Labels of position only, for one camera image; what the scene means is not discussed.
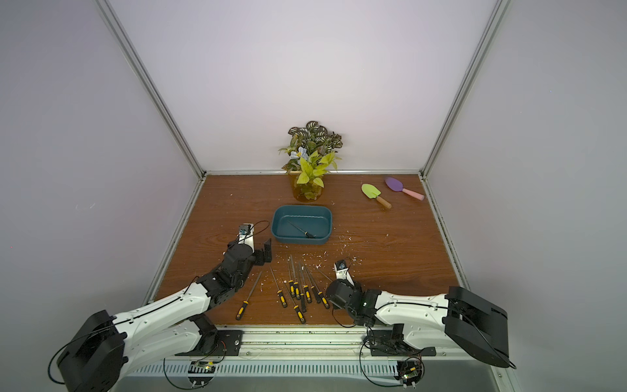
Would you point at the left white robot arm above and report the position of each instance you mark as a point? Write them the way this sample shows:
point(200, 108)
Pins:
point(108, 347)

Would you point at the circuit board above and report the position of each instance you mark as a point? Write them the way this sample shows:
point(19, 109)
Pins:
point(200, 373)
point(410, 372)

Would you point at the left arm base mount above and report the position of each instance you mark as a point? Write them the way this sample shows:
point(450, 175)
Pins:
point(214, 341)

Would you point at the artificial plant bouquet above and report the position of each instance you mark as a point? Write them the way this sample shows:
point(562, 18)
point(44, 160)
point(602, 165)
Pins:
point(312, 150)

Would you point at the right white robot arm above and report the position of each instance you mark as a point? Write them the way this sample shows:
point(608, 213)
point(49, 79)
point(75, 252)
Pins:
point(476, 325)

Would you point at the amber glass vase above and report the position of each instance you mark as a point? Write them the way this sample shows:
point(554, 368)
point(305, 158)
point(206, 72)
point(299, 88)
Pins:
point(305, 193)

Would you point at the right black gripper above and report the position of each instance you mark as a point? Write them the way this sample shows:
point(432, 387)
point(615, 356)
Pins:
point(335, 287)

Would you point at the green trowel wooden handle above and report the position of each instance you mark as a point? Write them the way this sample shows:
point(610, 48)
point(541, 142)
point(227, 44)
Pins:
point(373, 193)

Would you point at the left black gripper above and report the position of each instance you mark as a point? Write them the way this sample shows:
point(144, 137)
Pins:
point(260, 259)

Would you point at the right circuit board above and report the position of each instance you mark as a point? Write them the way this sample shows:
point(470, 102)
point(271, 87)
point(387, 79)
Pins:
point(410, 372)

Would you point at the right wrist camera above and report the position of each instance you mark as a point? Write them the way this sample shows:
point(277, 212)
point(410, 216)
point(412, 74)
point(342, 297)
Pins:
point(341, 269)

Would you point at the left circuit board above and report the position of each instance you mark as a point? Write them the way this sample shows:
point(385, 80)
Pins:
point(200, 373)

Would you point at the aluminium rail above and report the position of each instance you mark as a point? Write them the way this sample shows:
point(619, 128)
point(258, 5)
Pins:
point(335, 341)

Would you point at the teal plastic storage box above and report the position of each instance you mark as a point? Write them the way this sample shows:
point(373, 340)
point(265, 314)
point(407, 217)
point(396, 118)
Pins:
point(317, 220)

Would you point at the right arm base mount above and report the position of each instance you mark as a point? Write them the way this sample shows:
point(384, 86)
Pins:
point(390, 342)

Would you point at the purple trowel pink handle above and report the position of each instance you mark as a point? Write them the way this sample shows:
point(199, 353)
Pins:
point(397, 186)

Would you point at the long file yellow handle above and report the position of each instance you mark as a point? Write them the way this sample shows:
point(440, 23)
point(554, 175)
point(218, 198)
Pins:
point(242, 309)

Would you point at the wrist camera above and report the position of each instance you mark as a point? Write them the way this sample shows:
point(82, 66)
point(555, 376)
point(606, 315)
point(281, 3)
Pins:
point(246, 234)
point(341, 269)

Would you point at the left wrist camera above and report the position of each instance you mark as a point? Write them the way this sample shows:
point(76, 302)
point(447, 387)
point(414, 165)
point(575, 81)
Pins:
point(246, 234)

